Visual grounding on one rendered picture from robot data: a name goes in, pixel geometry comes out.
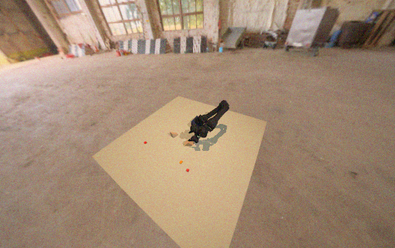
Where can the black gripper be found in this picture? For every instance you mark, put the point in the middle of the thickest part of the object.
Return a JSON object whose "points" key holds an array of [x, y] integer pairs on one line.
{"points": [[194, 138]]}

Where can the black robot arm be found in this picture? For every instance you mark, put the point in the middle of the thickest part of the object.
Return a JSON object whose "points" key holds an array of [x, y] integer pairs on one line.
{"points": [[212, 122]]}

